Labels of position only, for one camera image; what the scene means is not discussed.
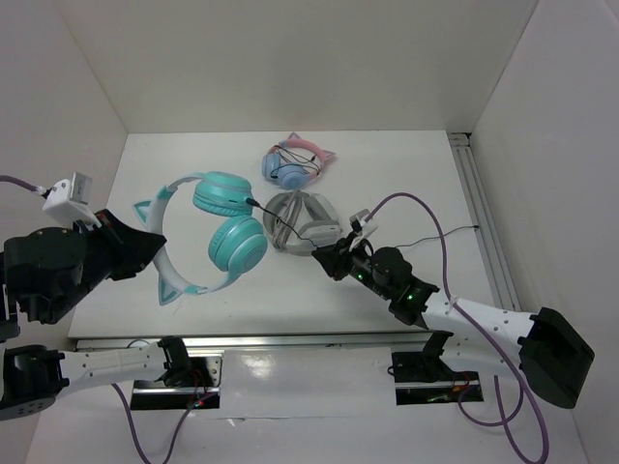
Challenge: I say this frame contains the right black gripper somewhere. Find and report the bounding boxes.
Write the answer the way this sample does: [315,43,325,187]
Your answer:
[311,230,393,300]

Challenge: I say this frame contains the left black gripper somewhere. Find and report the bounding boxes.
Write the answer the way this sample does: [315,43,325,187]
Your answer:
[44,206,168,323]

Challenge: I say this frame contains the teal cat-ear headphones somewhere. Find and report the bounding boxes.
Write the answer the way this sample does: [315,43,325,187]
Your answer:
[133,171,268,306]

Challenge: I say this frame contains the black audio cable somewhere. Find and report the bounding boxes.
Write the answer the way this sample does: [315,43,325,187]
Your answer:
[245,195,481,248]

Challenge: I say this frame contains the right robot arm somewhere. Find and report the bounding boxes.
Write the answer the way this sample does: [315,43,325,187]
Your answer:
[311,238,595,409]

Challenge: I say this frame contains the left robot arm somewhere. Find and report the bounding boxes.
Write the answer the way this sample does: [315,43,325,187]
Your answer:
[1,210,192,421]

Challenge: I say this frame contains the white grey headphones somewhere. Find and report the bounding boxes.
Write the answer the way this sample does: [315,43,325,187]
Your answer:
[263,190,342,256]

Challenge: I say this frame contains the blue pink cat-ear headphones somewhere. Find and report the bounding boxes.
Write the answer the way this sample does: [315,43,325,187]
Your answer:
[261,132,336,190]

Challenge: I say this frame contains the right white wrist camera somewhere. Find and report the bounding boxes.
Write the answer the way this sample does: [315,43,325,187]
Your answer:
[348,209,378,251]

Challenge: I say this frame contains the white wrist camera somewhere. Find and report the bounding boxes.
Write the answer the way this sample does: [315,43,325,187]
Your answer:
[348,209,378,251]
[43,172,101,228]

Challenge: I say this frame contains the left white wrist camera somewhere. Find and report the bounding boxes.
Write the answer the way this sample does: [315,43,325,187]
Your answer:
[43,172,101,228]

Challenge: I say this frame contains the aluminium front rail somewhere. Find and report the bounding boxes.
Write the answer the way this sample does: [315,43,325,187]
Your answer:
[74,328,523,352]

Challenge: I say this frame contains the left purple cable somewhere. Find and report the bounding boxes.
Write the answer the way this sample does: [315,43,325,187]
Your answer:
[0,174,49,197]

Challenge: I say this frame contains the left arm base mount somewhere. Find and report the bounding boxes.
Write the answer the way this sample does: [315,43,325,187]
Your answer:
[130,354,222,411]

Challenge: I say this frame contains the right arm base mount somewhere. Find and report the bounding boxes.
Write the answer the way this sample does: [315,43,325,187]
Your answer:
[387,351,484,406]

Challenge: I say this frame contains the aluminium side rail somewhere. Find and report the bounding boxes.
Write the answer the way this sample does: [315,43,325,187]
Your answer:
[447,132,521,311]

